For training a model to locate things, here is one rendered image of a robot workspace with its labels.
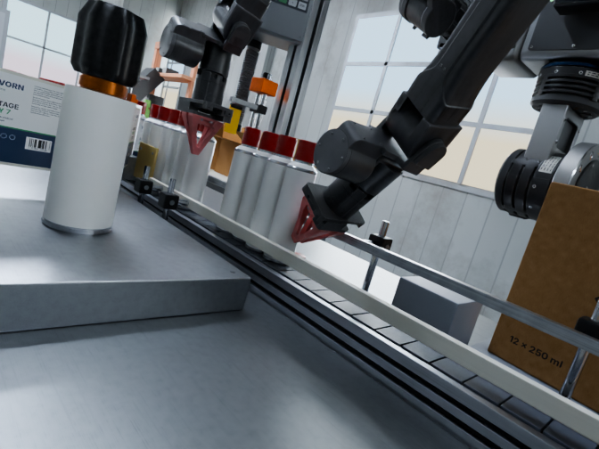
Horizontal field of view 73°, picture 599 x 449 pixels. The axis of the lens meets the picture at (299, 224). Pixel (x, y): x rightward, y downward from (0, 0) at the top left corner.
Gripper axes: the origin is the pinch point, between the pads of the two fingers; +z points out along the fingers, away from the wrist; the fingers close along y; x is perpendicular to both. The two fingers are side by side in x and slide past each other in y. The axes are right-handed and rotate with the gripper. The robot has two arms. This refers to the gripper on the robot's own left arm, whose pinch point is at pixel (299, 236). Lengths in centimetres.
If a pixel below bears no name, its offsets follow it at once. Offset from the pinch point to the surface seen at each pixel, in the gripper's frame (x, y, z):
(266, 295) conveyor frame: 6.9, 5.3, 6.4
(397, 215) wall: -101, -258, 92
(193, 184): -26.6, 1.0, 19.8
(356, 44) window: -273, -264, 41
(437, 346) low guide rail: 24.2, 4.4, -14.6
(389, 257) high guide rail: 10.4, -3.0, -10.9
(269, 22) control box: -47.0, -6.0, -11.1
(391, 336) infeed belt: 20.9, 3.3, -9.3
